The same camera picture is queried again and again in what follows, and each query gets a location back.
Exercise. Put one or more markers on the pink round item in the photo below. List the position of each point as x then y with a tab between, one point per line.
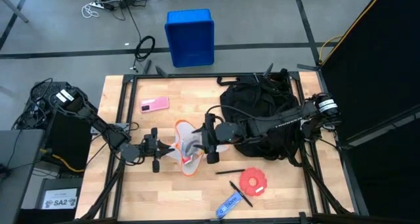
259	178

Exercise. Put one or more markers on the grey desk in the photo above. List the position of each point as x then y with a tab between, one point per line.
16	171

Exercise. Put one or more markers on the blue plastic bin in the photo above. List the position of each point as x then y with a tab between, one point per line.
190	36

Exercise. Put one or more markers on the black metal table frame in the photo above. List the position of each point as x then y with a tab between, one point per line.
197	75

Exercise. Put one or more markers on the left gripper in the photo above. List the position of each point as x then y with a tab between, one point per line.
152	148

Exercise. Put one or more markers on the black computer tower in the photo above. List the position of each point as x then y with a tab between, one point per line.
65	142

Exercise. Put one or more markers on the black pen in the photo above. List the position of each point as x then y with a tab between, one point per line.
241	193
229	171

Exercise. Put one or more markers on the black backpack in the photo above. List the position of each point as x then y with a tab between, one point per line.
256	96

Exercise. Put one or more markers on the white power strip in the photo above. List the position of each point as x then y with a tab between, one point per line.
98	5

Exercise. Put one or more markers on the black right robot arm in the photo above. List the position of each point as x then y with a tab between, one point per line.
282	122

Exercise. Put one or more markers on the black case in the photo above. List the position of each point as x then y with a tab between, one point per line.
59	183

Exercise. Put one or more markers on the black metal beam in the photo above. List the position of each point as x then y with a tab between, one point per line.
403	117

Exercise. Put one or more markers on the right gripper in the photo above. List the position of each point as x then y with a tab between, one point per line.
213	138

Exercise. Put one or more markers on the pink smartphone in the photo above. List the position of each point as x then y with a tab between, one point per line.
154	104

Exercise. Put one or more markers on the white SA2 label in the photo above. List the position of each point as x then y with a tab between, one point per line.
60	202

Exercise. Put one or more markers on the mesh zip pouch orange trim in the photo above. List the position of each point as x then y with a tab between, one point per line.
183	132

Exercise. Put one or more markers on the grey metal leg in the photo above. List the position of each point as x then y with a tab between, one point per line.
14	8

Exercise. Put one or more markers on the blue white snack bar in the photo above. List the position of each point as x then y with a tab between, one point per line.
228	205

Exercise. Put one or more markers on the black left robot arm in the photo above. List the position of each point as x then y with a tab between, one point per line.
105	130

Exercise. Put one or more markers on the black backdrop panel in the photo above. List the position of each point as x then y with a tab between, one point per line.
377	53

